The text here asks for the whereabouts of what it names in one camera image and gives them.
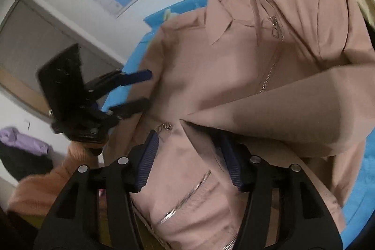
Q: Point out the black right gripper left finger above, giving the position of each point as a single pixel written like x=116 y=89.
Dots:
x=72 y=221

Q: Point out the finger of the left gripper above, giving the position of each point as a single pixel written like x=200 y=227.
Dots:
x=130 y=108
x=129 y=78

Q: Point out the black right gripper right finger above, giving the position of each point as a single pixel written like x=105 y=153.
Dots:
x=284 y=209

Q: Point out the pink zip jacket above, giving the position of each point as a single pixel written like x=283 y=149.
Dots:
x=294 y=79

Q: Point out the orange sleeved left forearm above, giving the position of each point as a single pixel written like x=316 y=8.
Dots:
x=35 y=194

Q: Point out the black clothing pile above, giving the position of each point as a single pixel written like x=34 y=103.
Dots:
x=21 y=164

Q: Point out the purple cloth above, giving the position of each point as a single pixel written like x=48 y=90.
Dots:
x=13 y=138

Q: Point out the blue floral bed sheet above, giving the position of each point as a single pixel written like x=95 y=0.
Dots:
x=360 y=205

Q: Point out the grey door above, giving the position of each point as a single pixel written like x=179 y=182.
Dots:
x=30 y=37

